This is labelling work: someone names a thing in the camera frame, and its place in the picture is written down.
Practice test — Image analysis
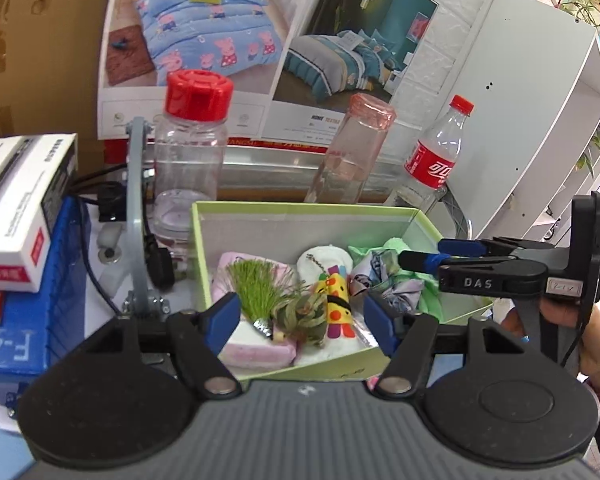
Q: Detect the light green cloth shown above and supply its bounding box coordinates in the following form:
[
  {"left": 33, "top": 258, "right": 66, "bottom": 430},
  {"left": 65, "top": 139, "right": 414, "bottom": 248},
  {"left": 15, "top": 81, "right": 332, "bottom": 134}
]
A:
[{"left": 350, "top": 236, "right": 443, "bottom": 321}]

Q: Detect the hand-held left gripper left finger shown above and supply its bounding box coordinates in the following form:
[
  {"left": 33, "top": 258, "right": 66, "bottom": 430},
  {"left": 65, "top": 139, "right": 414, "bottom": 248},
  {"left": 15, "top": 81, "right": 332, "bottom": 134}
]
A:
[{"left": 97, "top": 292, "right": 242, "bottom": 401}]

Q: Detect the red label cola bottle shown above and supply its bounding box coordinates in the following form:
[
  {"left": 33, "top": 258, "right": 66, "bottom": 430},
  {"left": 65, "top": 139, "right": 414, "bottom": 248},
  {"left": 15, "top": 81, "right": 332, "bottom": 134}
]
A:
[{"left": 385, "top": 94, "right": 476, "bottom": 216}]

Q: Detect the artificial green plant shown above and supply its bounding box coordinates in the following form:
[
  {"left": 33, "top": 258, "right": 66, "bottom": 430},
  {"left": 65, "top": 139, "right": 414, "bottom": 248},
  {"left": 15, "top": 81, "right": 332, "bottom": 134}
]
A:
[{"left": 226, "top": 258, "right": 331, "bottom": 348}]

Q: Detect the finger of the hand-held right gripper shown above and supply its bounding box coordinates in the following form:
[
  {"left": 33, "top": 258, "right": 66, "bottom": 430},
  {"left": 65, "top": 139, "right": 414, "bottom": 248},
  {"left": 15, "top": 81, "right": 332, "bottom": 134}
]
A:
[
  {"left": 397, "top": 251, "right": 552, "bottom": 295},
  {"left": 437, "top": 237, "right": 572, "bottom": 258}
]

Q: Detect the clear jar red cap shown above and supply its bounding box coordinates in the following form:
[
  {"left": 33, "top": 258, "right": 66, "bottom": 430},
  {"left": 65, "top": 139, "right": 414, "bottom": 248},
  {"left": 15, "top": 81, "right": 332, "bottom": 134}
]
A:
[{"left": 152, "top": 70, "right": 233, "bottom": 256}]

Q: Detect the black power plug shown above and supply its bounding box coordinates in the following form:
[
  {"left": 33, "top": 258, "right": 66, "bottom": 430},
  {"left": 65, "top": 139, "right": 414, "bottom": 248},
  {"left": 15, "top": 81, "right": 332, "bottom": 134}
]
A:
[{"left": 144, "top": 232, "right": 177, "bottom": 290}]

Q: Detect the pink tissue pack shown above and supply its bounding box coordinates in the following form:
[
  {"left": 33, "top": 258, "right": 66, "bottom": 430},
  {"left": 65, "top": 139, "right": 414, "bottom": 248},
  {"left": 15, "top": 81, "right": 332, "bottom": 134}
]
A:
[{"left": 211, "top": 251, "right": 301, "bottom": 367}]

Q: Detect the black power cable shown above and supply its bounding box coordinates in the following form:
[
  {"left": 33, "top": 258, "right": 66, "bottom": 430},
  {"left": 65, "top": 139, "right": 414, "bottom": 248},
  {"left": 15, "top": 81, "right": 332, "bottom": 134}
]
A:
[{"left": 67, "top": 165, "right": 131, "bottom": 316}]

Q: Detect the bedding wall poster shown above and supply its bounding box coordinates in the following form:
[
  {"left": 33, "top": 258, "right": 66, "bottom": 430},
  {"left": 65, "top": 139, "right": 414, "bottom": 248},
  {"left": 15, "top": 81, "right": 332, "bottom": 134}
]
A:
[{"left": 97, "top": 0, "right": 441, "bottom": 153}]

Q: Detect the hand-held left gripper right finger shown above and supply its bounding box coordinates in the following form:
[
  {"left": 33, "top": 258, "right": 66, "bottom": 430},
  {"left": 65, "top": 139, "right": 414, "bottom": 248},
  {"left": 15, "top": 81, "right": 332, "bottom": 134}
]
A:
[{"left": 364, "top": 292, "right": 520, "bottom": 401}]

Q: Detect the white shelf unit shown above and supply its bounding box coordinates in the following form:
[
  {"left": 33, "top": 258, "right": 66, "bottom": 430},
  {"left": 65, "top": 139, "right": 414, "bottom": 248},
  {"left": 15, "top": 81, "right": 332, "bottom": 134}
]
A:
[{"left": 430, "top": 0, "right": 600, "bottom": 261}]

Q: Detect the white plush toy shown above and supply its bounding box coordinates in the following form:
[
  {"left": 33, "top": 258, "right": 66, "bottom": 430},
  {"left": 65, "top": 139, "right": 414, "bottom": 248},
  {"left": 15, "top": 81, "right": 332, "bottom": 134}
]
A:
[{"left": 295, "top": 244, "right": 381, "bottom": 367}]

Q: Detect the white carton red label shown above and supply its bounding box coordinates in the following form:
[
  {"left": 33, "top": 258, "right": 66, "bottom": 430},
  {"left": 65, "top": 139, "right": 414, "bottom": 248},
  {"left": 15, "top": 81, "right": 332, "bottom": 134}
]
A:
[{"left": 0, "top": 133, "right": 79, "bottom": 294}]

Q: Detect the green potted plant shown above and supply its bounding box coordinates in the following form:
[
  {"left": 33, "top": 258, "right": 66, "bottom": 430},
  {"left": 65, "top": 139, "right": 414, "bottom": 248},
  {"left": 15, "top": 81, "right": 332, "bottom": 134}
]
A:
[{"left": 577, "top": 127, "right": 600, "bottom": 178}]

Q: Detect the large brown cardboard box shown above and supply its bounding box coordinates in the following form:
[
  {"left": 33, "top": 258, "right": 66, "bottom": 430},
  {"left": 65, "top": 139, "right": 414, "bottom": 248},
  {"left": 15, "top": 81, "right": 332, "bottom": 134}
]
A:
[{"left": 0, "top": 0, "right": 126, "bottom": 161}]

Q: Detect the light green cardboard box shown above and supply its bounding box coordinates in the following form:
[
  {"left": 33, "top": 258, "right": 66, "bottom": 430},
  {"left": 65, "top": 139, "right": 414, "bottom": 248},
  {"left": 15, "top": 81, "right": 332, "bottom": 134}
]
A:
[{"left": 190, "top": 201, "right": 496, "bottom": 382}]

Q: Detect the blue metal machine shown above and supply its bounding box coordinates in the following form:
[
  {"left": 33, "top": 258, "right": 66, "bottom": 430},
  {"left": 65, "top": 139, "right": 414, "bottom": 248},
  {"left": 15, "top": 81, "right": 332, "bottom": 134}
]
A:
[{"left": 0, "top": 195, "right": 90, "bottom": 375}]

